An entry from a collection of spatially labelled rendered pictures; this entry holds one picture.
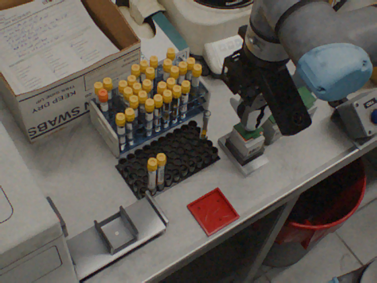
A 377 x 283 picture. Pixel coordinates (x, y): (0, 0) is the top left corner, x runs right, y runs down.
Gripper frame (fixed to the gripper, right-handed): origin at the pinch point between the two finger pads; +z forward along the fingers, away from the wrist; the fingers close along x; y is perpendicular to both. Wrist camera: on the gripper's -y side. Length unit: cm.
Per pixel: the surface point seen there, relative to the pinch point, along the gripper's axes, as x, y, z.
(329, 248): -45, -11, 97
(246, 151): 2.0, -1.5, 4.1
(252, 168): 1.1, -3.3, 8.4
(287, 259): -26, -8, 86
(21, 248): 42.9, -6.5, -18.1
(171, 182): 15.2, 2.1, 8.6
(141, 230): 25.1, -3.7, 5.8
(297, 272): -31, -12, 97
